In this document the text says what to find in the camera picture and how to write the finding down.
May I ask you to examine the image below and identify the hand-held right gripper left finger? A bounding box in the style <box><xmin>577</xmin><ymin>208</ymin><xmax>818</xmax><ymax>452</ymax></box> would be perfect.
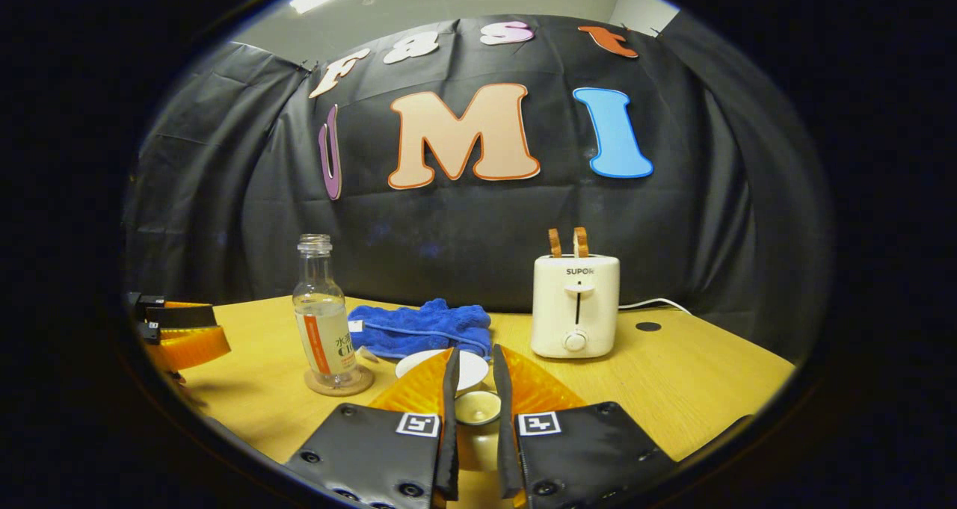
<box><xmin>284</xmin><ymin>347</ymin><xmax>461</xmax><ymax>509</ymax></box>

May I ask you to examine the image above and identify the white toaster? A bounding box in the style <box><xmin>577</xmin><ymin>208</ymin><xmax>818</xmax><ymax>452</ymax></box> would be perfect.
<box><xmin>531</xmin><ymin>253</ymin><xmax>621</xmax><ymax>360</ymax></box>

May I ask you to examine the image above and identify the black backdrop cloth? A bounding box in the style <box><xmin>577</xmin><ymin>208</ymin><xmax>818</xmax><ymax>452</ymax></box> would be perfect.
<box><xmin>123</xmin><ymin>14</ymin><xmax>831</xmax><ymax>360</ymax></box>

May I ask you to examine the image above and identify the blue towel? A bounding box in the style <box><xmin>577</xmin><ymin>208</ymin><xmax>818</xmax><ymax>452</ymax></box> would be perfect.
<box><xmin>348</xmin><ymin>298</ymin><xmax>493</xmax><ymax>360</ymax></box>

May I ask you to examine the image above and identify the white toaster cable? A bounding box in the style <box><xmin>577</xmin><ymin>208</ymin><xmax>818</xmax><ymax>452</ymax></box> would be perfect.
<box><xmin>619</xmin><ymin>297</ymin><xmax>692</xmax><ymax>315</ymax></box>

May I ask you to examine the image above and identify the round brown coaster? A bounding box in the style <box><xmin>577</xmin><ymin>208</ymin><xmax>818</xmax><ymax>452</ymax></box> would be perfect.
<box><xmin>304</xmin><ymin>365</ymin><xmax>375</xmax><ymax>398</ymax></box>

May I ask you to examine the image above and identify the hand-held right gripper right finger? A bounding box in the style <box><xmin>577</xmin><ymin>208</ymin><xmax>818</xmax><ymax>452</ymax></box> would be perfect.
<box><xmin>491</xmin><ymin>345</ymin><xmax>677</xmax><ymax>509</ymax></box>

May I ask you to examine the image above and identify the clear glass water bottle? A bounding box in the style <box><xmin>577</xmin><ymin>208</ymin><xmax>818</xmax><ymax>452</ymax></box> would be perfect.
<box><xmin>293</xmin><ymin>234</ymin><xmax>360</xmax><ymax>388</ymax></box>

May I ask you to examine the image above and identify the white teacup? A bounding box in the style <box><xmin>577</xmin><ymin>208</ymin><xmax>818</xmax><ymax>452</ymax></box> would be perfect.
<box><xmin>395</xmin><ymin>348</ymin><xmax>491</xmax><ymax>394</ymax></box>

